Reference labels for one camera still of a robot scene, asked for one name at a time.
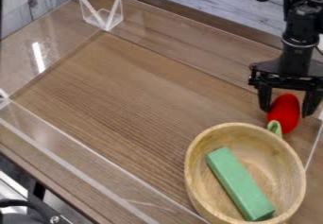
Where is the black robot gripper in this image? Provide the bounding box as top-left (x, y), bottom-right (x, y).
top-left (249, 38), bottom-right (323, 117)

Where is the red plush strawberry toy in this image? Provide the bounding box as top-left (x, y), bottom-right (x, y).
top-left (266, 94), bottom-right (301, 137)

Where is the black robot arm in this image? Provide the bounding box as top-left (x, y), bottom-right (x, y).
top-left (249, 0), bottom-right (323, 117)

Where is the wooden bowl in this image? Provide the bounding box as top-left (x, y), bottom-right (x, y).
top-left (185, 122), bottom-right (307, 224)

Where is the green rectangular block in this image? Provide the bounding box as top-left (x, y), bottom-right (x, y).
top-left (206, 147), bottom-right (277, 222)

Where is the clear acrylic tray wall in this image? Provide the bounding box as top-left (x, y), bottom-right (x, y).
top-left (0, 0), bottom-right (323, 224)

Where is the black metal bracket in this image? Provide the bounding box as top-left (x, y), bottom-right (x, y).
top-left (27, 181), bottom-right (74, 224)

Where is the black cable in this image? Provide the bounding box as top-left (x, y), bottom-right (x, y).
top-left (0, 198), bottom-right (43, 224)

